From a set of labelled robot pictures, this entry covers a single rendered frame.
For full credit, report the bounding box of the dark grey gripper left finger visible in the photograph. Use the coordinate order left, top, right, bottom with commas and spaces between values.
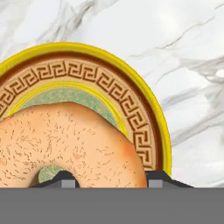
30, 170, 81, 189

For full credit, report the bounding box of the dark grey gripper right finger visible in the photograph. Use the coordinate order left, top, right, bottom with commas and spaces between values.
144, 170, 194, 189

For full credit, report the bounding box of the yellow rimmed patterned plate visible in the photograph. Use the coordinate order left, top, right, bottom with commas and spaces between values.
0, 41, 172, 189

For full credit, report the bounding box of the tan bagel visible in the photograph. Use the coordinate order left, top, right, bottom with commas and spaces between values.
0, 101, 149, 189

